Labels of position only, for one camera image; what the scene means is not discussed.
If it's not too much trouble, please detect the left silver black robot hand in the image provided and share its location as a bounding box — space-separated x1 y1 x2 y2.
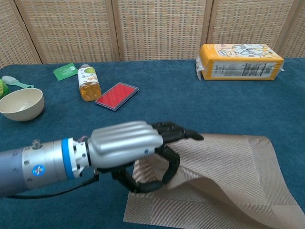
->
87 121 204 193

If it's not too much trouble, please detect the white bowl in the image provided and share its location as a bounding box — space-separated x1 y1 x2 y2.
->
0 87 45 122

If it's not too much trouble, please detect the beige woven placemat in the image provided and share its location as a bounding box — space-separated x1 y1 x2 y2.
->
122 133 305 229

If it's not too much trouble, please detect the red pad clear case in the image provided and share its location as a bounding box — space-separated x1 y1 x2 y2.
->
95 82 140 112

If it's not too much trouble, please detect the blue felt table cover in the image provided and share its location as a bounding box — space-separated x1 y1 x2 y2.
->
0 58 305 229

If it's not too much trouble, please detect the amber juice bottle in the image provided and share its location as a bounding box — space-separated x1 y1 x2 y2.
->
77 64 102 103

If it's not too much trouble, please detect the green square sachet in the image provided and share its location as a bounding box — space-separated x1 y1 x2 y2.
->
52 62 79 82

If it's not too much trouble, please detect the woven bamboo folding screen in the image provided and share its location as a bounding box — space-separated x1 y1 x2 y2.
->
0 0 305 69

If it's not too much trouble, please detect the mint green brush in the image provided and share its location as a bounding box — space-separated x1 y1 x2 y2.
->
1 75 35 89

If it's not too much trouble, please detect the green yellow tissue pack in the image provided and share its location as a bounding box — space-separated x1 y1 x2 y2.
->
0 78 11 101

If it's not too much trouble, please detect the orange cartoon tissue pack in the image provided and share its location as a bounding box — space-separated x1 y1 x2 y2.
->
195 43 285 81

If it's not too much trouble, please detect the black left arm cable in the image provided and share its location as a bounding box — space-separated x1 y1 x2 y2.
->
9 175 100 199

